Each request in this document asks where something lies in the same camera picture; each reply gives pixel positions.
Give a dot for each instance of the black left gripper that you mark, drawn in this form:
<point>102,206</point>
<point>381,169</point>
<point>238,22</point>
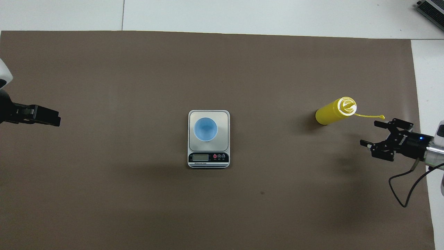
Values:
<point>6,109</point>

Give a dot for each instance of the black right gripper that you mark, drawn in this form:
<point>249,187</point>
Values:
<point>411,144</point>

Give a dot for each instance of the yellow squeeze bottle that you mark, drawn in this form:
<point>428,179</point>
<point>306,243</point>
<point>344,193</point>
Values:
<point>331,113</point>

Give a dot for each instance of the light blue plastic cup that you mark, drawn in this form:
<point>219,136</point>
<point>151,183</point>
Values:
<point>205,129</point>

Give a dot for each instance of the silver digital kitchen scale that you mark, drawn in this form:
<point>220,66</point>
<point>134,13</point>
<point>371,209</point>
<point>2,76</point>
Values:
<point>223,119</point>

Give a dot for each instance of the grey finned metal device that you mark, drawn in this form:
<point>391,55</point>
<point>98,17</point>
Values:
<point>433,10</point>

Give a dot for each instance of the brown table mat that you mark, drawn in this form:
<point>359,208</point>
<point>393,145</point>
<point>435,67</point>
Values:
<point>208,69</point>

